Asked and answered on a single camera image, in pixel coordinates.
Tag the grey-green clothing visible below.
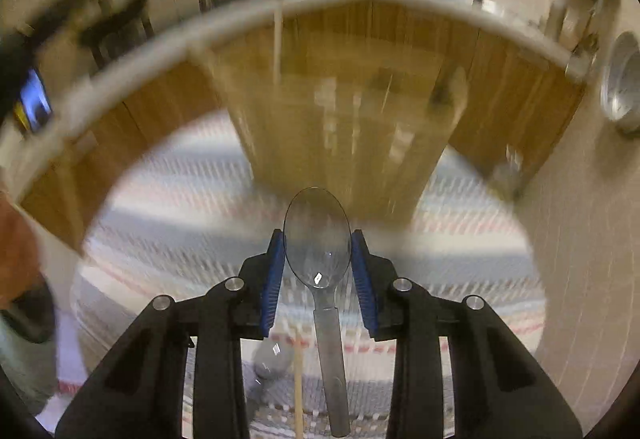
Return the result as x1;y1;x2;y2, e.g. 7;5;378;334
0;281;58;415

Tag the striped woven tablecloth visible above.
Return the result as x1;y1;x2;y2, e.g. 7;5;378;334
70;114;546;439

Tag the person's left forearm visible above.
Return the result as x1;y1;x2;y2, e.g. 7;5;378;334
0;196;47;307

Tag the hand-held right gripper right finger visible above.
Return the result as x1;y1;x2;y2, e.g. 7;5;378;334
350;229;583;439

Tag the smartphone with lit screen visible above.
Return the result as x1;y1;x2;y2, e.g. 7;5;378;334
12;69;53;132

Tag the wooden chopstick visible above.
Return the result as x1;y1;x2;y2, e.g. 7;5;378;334
294;331;304;439

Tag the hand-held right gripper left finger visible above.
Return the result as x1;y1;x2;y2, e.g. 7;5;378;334
55;229;286;439

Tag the round metal steamer tray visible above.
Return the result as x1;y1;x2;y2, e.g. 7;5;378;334
599;31;640;136

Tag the beige plastic utensil basket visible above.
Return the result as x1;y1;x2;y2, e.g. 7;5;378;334
207;44;473;226

